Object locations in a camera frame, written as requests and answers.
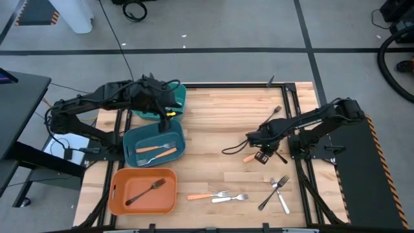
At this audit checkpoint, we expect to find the black equipment case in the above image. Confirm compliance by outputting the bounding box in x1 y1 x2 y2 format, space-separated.
378 0 414 45

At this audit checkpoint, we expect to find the coiled black cable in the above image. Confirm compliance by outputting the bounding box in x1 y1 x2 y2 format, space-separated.
121 0 149 23

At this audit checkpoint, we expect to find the white flat box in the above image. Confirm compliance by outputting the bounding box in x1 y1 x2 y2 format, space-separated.
43 132 91 166

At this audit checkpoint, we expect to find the light teal plastic bin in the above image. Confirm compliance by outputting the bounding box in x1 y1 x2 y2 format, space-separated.
131 82 188 122

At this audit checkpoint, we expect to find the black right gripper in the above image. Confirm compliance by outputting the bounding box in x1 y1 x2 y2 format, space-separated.
247 119 285 153

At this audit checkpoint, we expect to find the white pillar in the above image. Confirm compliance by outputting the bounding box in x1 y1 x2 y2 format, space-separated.
48 0 95 35

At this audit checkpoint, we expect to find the black vacuum hose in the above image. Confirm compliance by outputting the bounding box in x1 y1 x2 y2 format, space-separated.
377 25 414 105

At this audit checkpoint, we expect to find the orange plastic bin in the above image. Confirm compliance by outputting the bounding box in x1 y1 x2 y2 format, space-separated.
107 167 178 216

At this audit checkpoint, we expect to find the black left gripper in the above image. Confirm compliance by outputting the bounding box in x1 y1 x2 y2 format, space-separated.
151 93 181 133

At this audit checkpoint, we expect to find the dark teal plastic bin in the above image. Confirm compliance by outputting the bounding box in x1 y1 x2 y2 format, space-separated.
122 119 186 168

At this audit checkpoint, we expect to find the black hazard striped mat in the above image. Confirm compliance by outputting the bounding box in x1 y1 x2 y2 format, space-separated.
14 0 61 27
323 113 411 230

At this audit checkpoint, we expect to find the dark grey desk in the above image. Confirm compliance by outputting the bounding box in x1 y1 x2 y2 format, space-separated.
0 70 87 208

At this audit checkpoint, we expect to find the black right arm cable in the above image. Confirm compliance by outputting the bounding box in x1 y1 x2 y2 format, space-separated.
221 138 255 155

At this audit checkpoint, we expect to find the white handled fork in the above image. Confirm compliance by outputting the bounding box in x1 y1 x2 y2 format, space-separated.
270 177 291 216
211 193 250 205

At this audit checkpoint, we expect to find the blue screen device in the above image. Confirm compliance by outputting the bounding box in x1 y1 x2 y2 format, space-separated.
0 67 19 85

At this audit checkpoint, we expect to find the long black floor cable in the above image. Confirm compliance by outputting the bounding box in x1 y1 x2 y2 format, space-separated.
98 0 135 82

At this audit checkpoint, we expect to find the thin black floor cable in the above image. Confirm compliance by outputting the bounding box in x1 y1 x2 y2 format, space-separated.
50 82 82 93

